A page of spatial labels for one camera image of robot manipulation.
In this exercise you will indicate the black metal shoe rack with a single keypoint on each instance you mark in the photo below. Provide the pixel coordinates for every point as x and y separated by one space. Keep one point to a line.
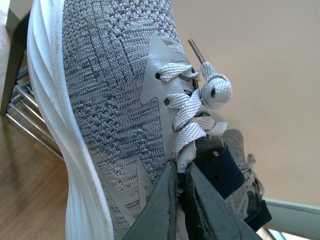
18 101

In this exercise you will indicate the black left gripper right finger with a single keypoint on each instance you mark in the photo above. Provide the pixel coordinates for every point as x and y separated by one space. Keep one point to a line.
207 215

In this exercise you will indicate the grey knit sneaker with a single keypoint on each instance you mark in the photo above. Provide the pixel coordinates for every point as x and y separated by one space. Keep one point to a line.
121 100
247 201

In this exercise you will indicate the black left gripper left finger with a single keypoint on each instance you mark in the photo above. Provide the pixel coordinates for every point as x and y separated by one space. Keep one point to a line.
157 221

